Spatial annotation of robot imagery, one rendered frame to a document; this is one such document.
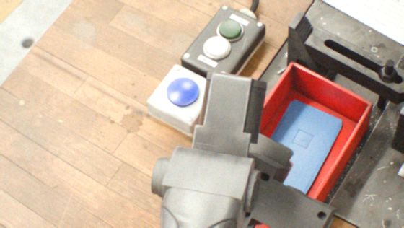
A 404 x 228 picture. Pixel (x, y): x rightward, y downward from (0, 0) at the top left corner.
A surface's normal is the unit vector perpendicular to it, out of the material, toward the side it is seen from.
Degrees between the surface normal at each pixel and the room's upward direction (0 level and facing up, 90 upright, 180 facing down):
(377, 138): 0
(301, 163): 0
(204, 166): 17
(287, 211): 31
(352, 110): 90
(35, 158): 0
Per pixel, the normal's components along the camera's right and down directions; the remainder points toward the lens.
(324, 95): -0.54, 0.73
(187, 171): 0.02, -0.74
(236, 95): -0.15, -0.04
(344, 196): -0.05, -0.52
